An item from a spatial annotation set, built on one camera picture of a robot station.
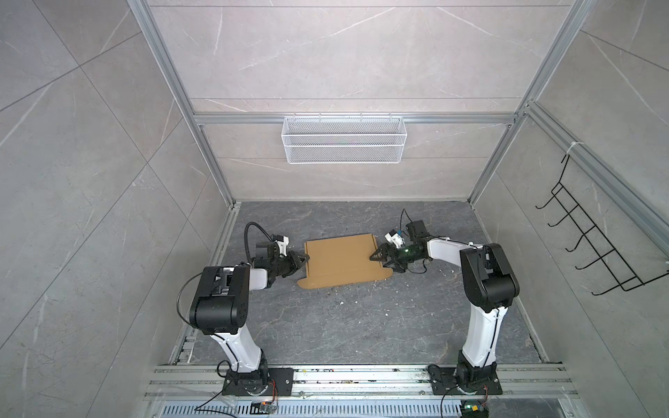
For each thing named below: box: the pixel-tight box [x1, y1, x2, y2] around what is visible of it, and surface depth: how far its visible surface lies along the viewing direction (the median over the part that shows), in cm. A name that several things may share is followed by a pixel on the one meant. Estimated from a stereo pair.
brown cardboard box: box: [297, 233, 394, 290], surface depth 95 cm
